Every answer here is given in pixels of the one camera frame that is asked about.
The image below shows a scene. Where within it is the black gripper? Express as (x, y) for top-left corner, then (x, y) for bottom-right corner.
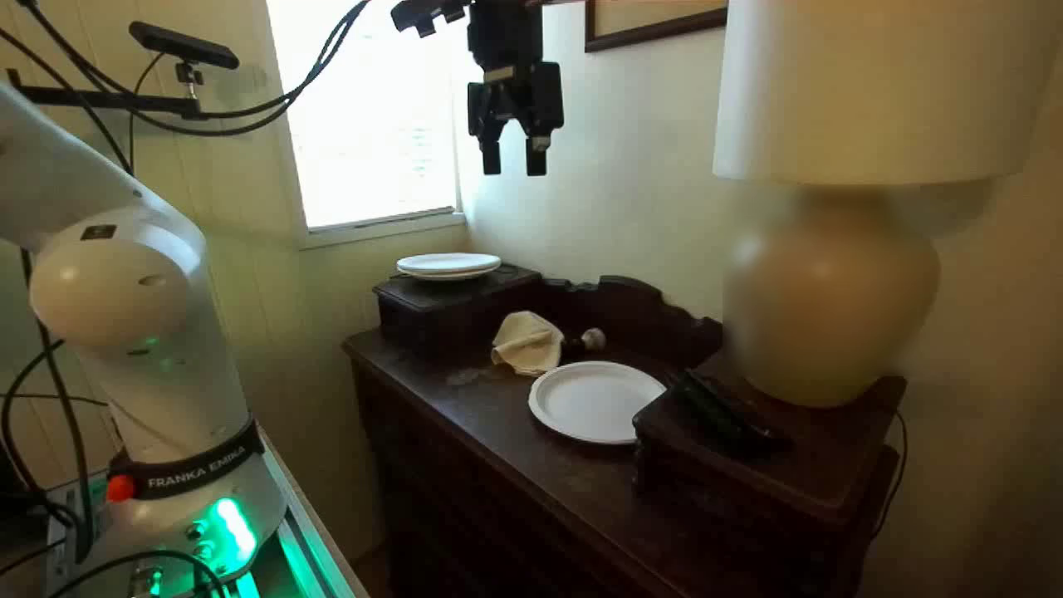
(463, 0), (567, 178)

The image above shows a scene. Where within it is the white paper plate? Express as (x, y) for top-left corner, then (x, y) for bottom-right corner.
(394, 248), (506, 287)
(526, 360), (670, 447)

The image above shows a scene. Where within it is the bright window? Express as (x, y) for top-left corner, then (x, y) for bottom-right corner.
(263, 0), (473, 245)

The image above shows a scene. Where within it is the small dark wooden box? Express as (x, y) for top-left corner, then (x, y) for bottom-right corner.
(371, 262), (548, 365)

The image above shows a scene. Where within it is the cream woven cloth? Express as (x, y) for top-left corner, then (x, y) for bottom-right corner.
(489, 309), (567, 381)

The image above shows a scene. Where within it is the dark carved wooden shelf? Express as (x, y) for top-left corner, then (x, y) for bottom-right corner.
(537, 273), (733, 373)

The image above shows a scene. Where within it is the dark wooden dresser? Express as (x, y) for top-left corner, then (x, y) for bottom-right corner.
(341, 318), (910, 598)

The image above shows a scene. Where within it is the black remote control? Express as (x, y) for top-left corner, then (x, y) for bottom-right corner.
(665, 368), (799, 457)

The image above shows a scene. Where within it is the beige ceramic lamp base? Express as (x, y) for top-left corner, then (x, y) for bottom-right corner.
(723, 181), (944, 413)

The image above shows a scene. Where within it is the white lamp shade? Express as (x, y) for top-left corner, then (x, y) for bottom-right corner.
(712, 0), (1063, 188)

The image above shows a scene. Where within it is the large dark wooden box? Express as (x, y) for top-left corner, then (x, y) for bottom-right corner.
(631, 341), (910, 540)

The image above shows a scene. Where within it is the metal robot mounting platform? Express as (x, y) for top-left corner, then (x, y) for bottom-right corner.
(43, 434), (371, 598)

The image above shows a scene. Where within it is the dark framed wall picture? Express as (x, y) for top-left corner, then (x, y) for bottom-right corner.
(580, 0), (730, 55)

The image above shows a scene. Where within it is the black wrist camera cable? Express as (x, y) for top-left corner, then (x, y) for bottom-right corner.
(12, 0), (374, 127)

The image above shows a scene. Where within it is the black bar-shaped stereo camera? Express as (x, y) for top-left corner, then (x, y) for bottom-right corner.
(126, 18), (243, 73)

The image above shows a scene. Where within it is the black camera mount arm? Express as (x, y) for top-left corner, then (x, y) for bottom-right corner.
(4, 64), (209, 124)

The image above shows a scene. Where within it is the black cable by camera mount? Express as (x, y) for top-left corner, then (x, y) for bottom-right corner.
(0, 22), (139, 178)

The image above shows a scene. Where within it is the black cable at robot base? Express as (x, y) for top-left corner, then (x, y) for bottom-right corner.
(0, 248), (103, 561)

